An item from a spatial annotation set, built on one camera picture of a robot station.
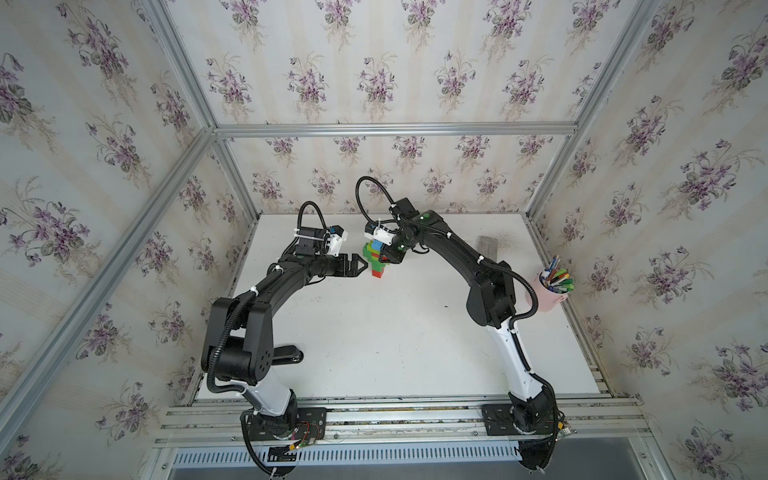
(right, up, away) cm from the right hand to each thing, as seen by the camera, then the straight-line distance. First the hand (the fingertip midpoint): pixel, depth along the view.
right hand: (389, 252), depth 96 cm
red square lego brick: (-5, -7, +5) cm, 10 cm away
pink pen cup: (+47, -14, -9) cm, 50 cm away
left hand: (-11, -4, -5) cm, 12 cm away
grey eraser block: (+37, +2, +11) cm, 38 cm away
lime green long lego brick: (-6, +2, -5) cm, 8 cm away
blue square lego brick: (-4, +3, -9) cm, 11 cm away
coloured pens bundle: (+51, -8, -6) cm, 52 cm away
